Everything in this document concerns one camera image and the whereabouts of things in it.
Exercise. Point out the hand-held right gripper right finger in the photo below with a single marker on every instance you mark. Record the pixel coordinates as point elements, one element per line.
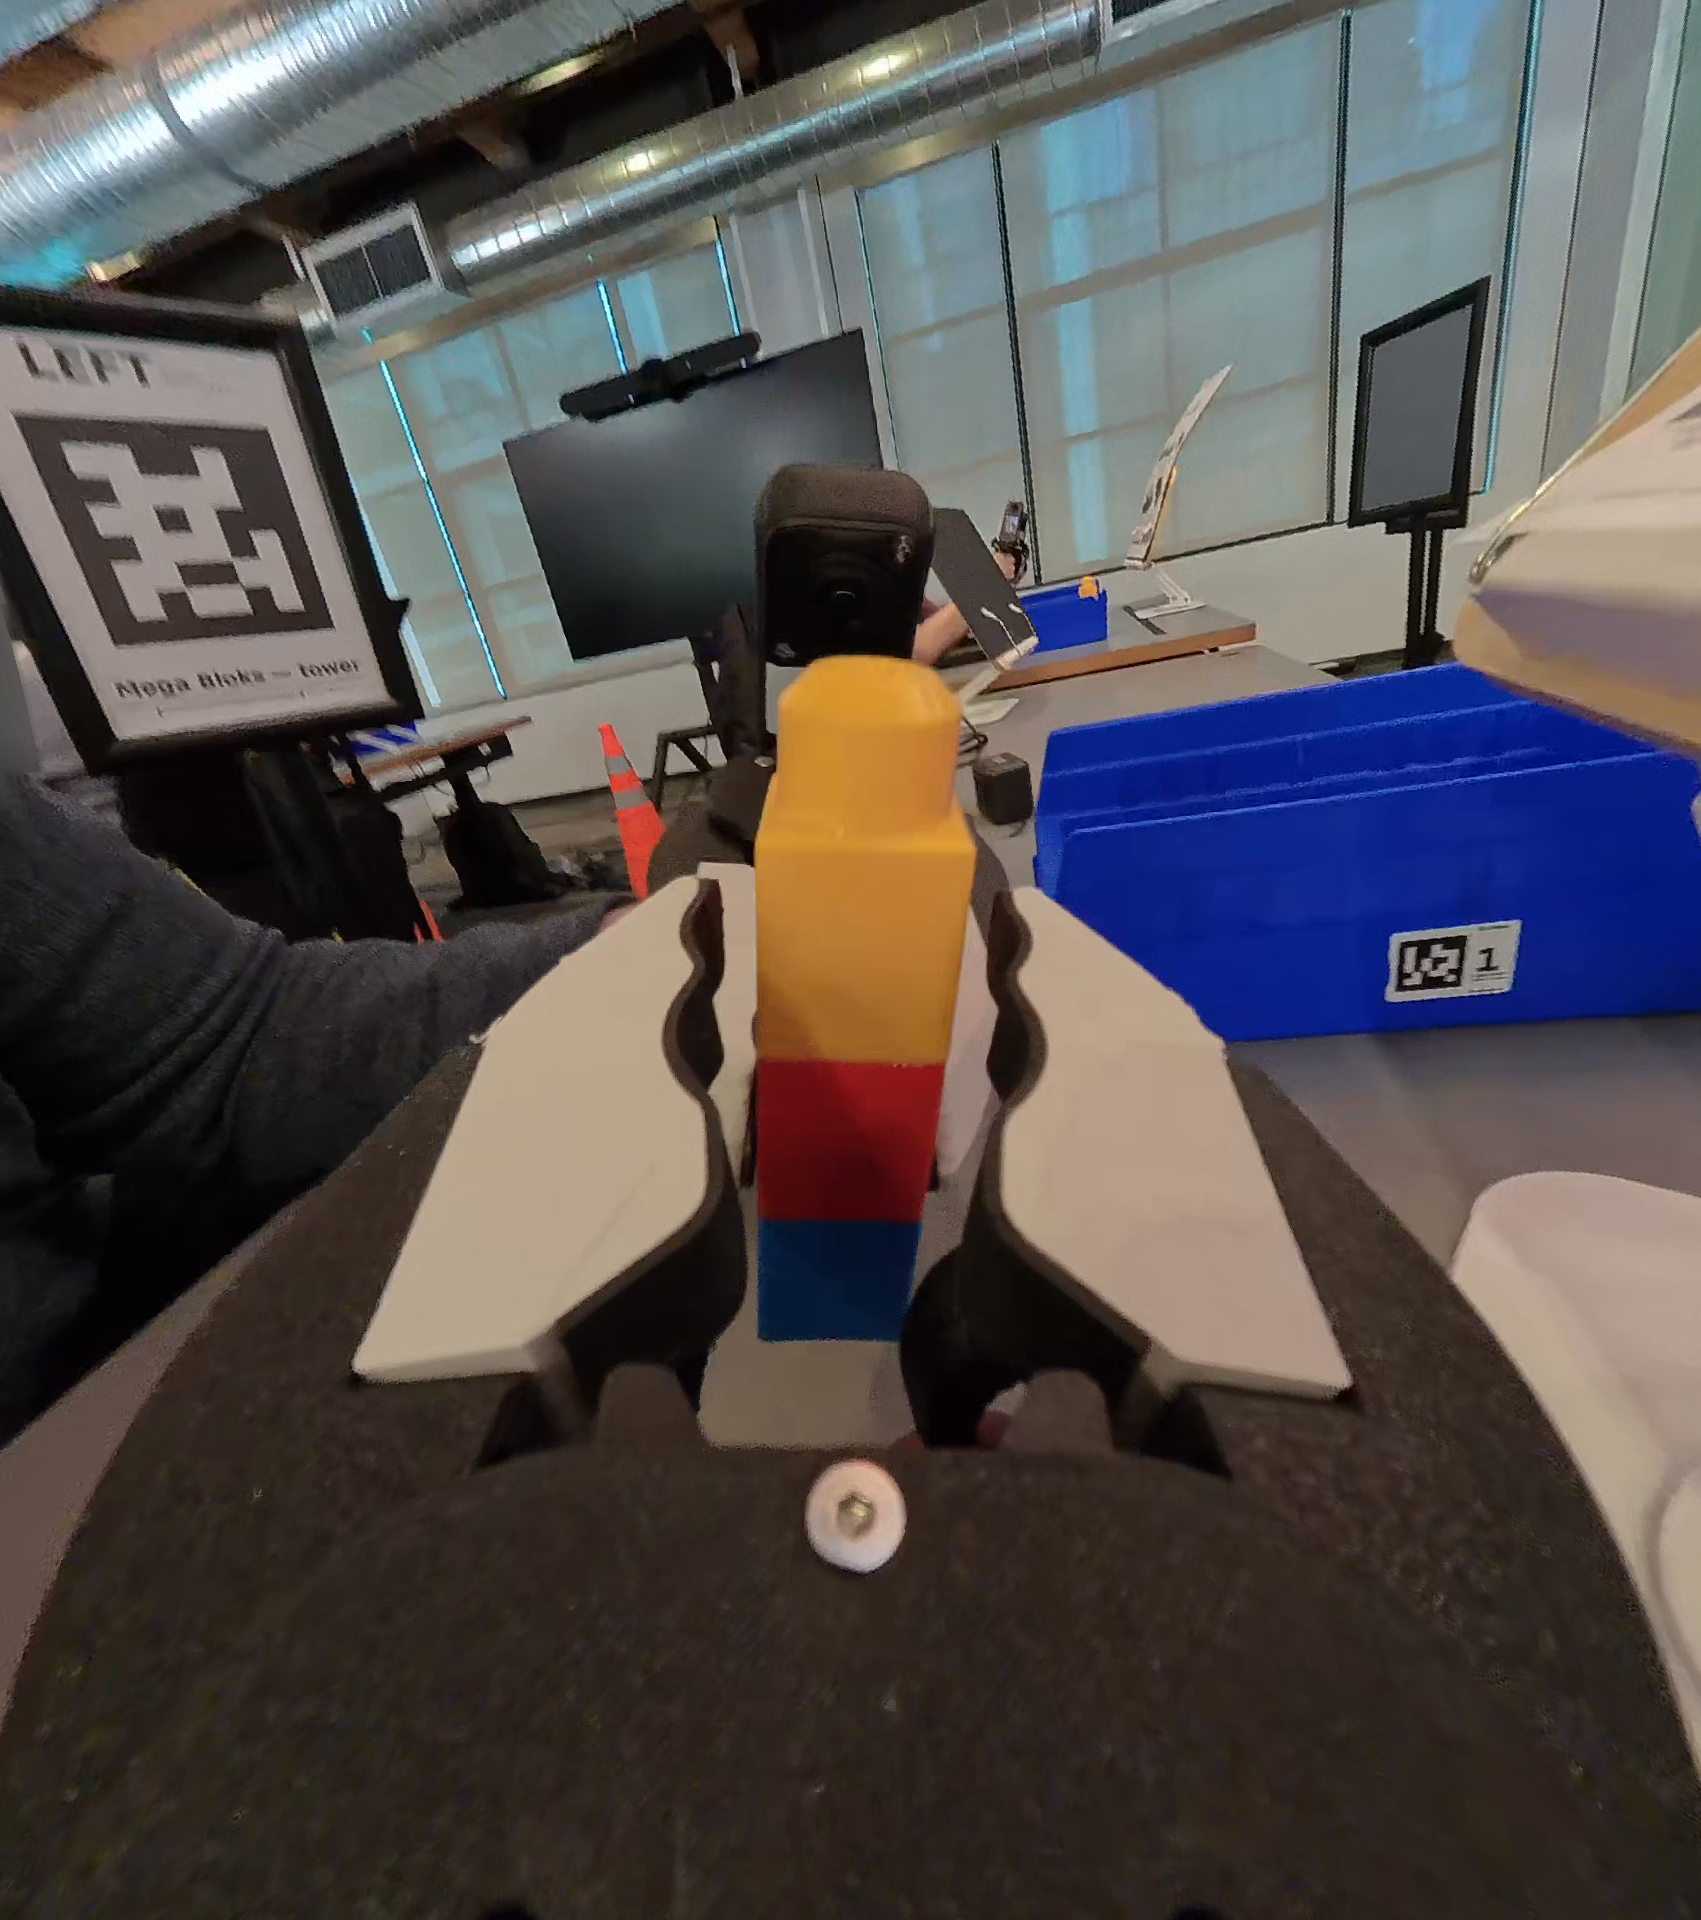
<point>1166,1200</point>

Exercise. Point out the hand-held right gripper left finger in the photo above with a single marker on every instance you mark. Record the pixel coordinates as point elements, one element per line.
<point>538,1200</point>

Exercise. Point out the blue toy building block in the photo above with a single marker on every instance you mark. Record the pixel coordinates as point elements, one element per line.
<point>836,1275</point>

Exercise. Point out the yellow toy building block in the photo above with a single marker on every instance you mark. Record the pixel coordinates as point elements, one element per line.
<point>866,872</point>

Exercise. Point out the blue plastic bin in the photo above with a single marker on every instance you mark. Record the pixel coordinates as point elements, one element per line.
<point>1066,616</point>
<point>1301,872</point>

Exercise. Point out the person's left forearm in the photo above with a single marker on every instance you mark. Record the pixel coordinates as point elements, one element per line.
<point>220,1020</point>

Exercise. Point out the grey desk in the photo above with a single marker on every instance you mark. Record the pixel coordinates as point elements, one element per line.
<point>1481,1110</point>

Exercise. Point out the large dark display screen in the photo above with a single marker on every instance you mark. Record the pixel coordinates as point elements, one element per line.
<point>672,512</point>

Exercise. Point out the black webcam bar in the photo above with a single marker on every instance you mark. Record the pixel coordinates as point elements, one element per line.
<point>662,374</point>

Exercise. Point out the wooden table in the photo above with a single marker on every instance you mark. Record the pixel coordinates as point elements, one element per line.
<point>1151,643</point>

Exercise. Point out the orange traffic cone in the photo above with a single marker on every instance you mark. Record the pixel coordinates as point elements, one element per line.
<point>632,817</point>

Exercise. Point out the tilted document stand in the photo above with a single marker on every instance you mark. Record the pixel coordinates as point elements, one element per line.
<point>1177,466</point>

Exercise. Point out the white document stand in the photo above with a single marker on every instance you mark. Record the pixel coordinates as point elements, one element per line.
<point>1662,1442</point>

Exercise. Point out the person's dark sweater torso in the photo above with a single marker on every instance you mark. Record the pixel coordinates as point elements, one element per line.
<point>11,1380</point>

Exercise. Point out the small monitor on stand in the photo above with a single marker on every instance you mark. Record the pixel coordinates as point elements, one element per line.
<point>1419,406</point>

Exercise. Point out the black and white tag sign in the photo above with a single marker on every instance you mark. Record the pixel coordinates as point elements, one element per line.
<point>176,541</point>

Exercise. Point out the instruction board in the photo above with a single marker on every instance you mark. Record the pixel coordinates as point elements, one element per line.
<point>1677,570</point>

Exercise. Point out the silver air duct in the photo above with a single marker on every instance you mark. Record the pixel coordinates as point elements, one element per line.
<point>672,136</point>

